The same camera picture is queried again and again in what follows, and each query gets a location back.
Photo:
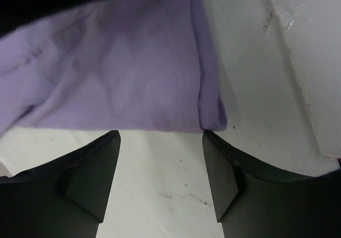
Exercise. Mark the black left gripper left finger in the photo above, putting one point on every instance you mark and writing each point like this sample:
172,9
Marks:
66,197

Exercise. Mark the purple t-shirt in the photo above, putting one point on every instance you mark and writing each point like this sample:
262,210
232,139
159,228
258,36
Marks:
109,64

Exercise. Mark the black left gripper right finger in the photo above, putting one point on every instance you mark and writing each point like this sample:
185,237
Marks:
252,198

